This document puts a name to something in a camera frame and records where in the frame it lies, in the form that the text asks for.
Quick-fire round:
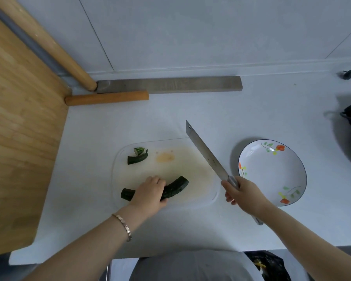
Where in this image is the person's left hand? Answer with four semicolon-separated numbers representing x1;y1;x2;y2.
129;176;168;220

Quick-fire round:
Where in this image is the person's right hand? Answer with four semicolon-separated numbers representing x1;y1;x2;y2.
221;176;271;217

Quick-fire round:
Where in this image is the dark green cucumber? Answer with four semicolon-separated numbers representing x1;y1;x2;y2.
121;176;190;202

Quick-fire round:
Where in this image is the white floral plate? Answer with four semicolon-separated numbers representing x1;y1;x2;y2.
238;139;308;207

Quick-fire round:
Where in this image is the cucumber stem tip piece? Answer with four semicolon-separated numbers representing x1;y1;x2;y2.
127;149;149;165

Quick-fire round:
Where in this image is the translucent plastic cutting board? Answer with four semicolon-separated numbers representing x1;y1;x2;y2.
111;137;220;210

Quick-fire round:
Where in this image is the steel cleaver knife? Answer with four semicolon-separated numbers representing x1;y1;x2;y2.
186;120;264;226

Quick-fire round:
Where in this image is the person's left forearm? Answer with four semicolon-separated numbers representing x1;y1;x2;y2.
23;206;150;281

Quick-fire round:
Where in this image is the person's right forearm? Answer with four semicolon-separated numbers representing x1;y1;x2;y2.
256;201;351;281

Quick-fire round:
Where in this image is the short wooden rolling pin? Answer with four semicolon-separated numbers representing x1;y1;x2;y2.
64;90;150;107

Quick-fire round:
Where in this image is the black trash bag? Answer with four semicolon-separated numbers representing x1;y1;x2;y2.
243;251;293;281

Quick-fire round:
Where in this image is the grey shirt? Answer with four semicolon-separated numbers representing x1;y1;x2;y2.
128;250;265;281

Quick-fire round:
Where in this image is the long grey sharpening stone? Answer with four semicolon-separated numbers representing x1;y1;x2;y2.
96;76;243;94

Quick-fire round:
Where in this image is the large wooden cutting board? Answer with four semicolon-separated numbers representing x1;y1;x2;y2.
0;8;71;258

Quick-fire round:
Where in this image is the dark glass panel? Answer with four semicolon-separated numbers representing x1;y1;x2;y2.
0;253;33;281

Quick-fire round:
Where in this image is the thick light wooden rolling pin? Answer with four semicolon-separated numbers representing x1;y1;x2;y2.
0;0;98;92

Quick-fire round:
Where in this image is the grey pipe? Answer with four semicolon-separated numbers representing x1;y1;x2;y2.
0;0;76;91

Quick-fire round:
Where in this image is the silver bracelet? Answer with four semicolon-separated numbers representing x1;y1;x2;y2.
111;213;133;242

